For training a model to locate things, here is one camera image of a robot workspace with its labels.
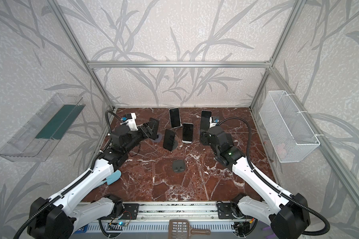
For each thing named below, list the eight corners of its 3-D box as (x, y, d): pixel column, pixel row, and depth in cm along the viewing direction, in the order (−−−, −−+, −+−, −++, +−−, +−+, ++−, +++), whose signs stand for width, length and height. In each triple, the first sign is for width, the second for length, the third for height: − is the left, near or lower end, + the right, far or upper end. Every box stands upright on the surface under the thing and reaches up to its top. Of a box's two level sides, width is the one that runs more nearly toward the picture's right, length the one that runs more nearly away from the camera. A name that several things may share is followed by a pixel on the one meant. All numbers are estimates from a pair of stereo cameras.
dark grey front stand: (172, 173, 89) (172, 170, 85) (173, 162, 93) (173, 159, 89) (185, 173, 89) (184, 170, 85) (185, 162, 93) (185, 159, 89)
